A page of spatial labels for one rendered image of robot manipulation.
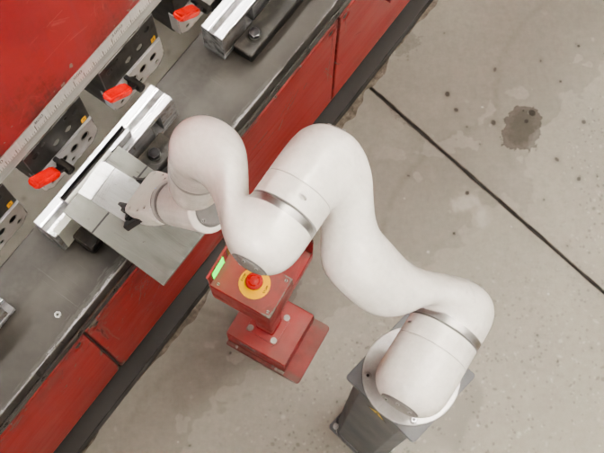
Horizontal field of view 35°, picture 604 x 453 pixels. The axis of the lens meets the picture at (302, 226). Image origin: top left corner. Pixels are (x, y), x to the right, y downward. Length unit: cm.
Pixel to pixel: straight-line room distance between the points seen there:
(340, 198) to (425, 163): 183
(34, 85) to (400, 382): 73
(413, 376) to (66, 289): 90
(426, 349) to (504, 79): 190
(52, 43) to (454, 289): 72
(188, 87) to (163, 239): 42
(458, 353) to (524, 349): 150
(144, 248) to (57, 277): 24
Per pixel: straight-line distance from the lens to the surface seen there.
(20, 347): 207
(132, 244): 194
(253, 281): 209
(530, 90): 324
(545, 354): 298
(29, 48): 149
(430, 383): 145
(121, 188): 198
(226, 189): 123
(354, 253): 130
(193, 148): 128
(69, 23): 154
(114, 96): 172
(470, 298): 146
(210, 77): 220
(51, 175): 170
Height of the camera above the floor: 284
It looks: 73 degrees down
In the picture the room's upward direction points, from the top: 1 degrees clockwise
